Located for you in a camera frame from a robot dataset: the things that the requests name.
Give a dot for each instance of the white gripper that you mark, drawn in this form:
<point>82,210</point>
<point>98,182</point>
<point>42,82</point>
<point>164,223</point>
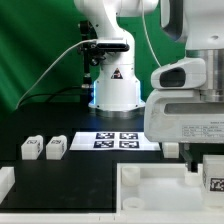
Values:
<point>179,116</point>

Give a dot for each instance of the white square tabletop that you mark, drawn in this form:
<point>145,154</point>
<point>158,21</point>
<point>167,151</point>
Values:
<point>157,187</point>

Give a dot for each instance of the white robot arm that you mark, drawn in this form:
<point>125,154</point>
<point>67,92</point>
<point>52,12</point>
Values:
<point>199,23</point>

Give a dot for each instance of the white sheet with tags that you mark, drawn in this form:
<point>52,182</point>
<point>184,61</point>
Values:
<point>131,141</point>

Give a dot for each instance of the white left obstacle block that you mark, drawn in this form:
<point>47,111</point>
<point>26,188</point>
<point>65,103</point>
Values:
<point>7,180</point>

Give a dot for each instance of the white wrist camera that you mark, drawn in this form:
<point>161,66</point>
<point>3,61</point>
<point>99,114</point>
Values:
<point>187,73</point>

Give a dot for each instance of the white front rail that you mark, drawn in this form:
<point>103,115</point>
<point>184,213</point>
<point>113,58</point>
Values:
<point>125,219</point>

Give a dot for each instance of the black camera on stand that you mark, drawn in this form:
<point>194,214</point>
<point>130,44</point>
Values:
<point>88,46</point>

